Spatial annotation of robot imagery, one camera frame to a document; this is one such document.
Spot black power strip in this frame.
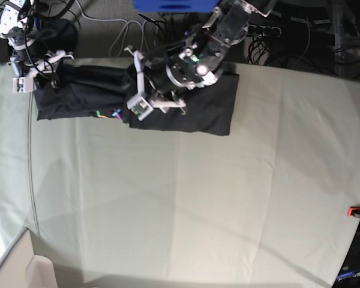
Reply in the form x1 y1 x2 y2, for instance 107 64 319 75
247 24 282 37

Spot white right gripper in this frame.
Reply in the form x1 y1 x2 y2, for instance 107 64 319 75
8 50 74 93

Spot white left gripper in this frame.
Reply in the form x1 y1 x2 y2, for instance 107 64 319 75
124 46 187 121

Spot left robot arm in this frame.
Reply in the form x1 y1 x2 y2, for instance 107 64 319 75
126 1 275 121

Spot black t-shirt with colourful print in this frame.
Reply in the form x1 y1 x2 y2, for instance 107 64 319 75
34 63 239 136

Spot blue box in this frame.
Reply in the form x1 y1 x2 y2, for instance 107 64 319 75
133 0 218 13

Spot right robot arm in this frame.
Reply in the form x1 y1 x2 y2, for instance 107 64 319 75
0 1 79 93

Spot light green table cloth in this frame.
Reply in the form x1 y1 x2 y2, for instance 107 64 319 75
0 64 360 287

